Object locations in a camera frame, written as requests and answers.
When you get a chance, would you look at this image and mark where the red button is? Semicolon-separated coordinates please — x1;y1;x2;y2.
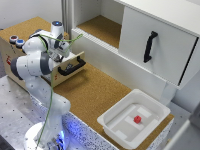
9;34;19;45

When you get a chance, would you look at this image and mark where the blue button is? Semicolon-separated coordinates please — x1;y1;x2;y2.
15;38;26;49

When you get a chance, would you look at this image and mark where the black drawer handle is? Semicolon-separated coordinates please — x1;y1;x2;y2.
57;56;87;77

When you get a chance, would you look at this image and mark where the wooden drawer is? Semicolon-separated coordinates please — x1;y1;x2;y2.
43;50;87;89

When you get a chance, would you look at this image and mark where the white cabinet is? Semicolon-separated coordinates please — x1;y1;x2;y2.
70;0;200;108

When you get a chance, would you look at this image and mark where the wooden drawer box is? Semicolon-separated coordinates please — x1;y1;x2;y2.
0;16;72;92

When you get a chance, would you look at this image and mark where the white plastic box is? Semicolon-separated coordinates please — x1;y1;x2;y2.
96;88;172;150

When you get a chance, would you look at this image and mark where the green cable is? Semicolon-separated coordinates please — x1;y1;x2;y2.
33;32;84;150

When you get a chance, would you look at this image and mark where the pink block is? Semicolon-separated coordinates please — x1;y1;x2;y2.
133;115;143;125

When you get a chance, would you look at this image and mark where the white sliding door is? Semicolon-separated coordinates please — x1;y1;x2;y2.
117;5;200;88

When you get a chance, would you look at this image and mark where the black door handle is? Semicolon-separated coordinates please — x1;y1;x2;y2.
142;30;159;64

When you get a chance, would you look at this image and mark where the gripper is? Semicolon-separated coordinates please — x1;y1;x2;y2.
49;38;71;62

